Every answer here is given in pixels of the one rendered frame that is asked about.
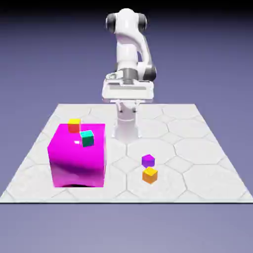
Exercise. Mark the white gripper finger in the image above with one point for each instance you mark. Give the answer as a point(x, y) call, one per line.
point(119, 107)
point(136, 107)

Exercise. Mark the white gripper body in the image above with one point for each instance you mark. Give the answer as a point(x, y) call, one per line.
point(128, 94)

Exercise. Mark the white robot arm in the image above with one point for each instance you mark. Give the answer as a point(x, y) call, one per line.
point(126, 35)

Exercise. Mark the small teal cube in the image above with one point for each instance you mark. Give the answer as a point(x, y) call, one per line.
point(87, 139)

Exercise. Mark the small red cube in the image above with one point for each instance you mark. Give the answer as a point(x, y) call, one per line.
point(74, 126)

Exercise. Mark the small purple cube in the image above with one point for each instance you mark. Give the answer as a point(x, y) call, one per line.
point(148, 161)

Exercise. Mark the small orange cube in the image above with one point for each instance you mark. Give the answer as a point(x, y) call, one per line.
point(149, 176)

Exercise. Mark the large magenta box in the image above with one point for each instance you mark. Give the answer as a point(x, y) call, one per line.
point(77, 162)

